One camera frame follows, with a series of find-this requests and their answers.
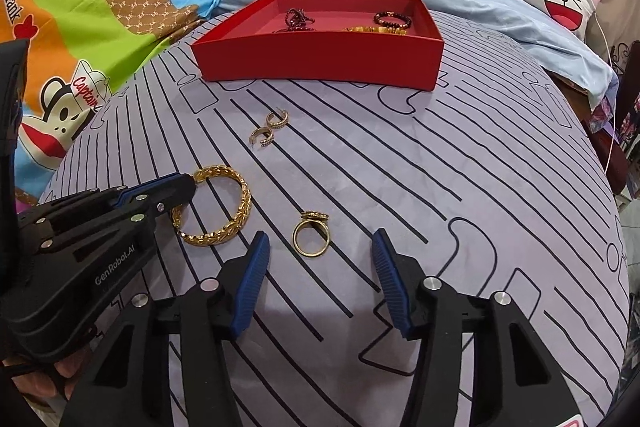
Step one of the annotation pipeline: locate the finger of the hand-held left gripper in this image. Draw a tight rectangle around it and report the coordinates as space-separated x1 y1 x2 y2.
41 188 197 254
17 173 197 234

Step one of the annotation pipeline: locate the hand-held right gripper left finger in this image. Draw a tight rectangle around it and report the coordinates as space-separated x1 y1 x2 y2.
59 231 271 427

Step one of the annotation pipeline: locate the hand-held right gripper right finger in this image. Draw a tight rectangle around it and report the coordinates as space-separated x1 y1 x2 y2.
371 228 583 427

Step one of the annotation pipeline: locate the gold cuff bracelet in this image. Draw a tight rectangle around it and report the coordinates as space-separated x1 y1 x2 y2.
171 166 252 248

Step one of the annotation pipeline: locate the gold ring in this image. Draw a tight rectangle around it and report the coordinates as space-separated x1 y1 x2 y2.
292 210 330 258

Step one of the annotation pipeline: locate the red cardboard box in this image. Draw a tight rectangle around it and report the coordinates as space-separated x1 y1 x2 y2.
191 0 446 92

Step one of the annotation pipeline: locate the garnet small bead bracelet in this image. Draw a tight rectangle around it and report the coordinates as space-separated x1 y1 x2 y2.
284 7 317 32

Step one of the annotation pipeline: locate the gold and yellow stone bracelet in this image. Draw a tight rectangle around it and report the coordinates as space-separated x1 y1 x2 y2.
344 24 407 36

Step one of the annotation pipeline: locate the dark red bead bracelet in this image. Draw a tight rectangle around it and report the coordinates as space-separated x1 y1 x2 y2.
374 9 414 30

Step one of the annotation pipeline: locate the person's left hand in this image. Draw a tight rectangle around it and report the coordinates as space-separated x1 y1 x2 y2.
2 354 83 403

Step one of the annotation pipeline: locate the grey black-lined bedsheet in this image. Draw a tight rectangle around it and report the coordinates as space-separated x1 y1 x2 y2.
37 7 631 427

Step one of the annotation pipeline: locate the colourful cartoon monkey blanket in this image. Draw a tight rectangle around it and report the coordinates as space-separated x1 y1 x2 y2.
0 0 236 208

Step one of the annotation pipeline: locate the dark floral cloth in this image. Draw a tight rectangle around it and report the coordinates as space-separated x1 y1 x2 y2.
590 72 640 208

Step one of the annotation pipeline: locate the light blue blanket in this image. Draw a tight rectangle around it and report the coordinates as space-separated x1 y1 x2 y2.
220 0 618 110

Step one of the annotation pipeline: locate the dark ornate metal frame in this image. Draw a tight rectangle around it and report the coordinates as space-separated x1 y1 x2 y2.
605 38 640 75

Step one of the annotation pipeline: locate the white cable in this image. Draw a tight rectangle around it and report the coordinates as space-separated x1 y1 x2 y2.
560 0 619 178

